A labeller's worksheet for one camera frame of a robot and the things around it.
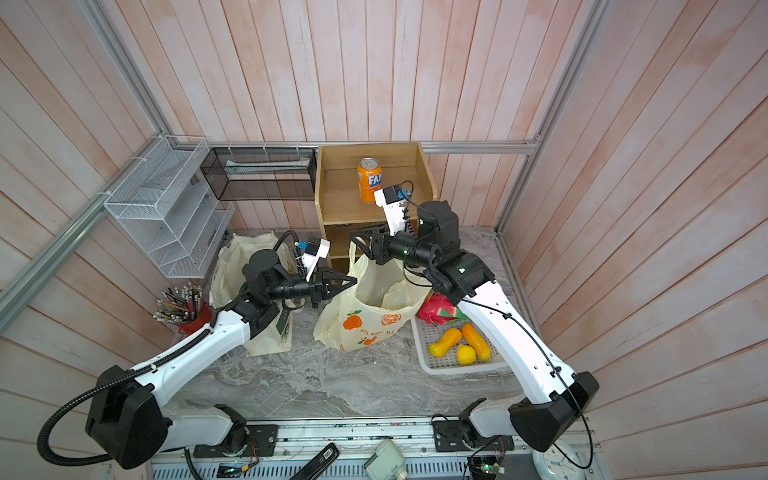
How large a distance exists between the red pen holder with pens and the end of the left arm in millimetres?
320

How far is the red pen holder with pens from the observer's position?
797mm

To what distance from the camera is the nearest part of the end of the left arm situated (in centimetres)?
57
